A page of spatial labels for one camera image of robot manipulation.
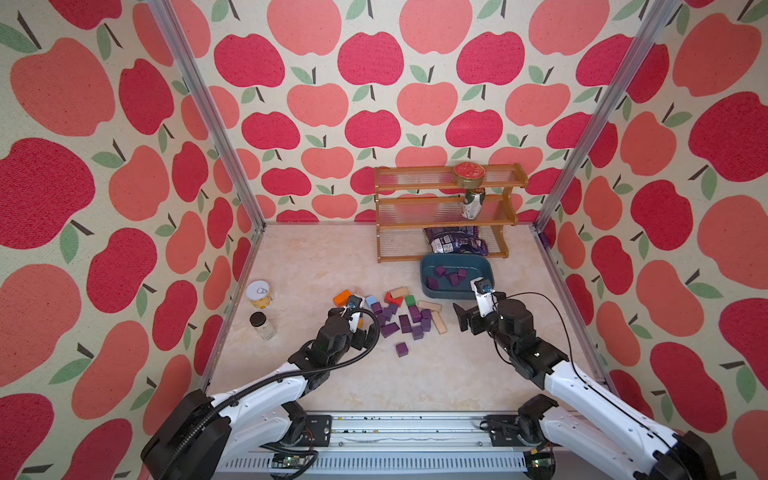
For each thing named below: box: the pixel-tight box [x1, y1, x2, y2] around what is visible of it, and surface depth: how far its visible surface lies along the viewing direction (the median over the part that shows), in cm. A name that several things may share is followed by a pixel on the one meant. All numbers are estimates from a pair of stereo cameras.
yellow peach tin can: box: [246, 280, 273, 309], surface depth 98 cm
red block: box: [384, 292, 404, 307], surface depth 100 cm
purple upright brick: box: [408, 305, 421, 323], surface depth 97 cm
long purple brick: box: [380, 322, 400, 338], surface depth 95 cm
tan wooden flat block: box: [417, 300, 442, 311], surface depth 100 cm
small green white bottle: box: [461, 188, 486, 220], surface depth 98 cm
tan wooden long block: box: [431, 310, 448, 335], surface depth 95 cm
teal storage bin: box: [420, 254, 495, 300], surface depth 107 cm
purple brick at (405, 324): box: [398, 314, 413, 333], surface depth 95 cm
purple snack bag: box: [424, 226, 489, 256], surface depth 109 cm
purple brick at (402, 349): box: [396, 342, 409, 357], surface depth 88 cm
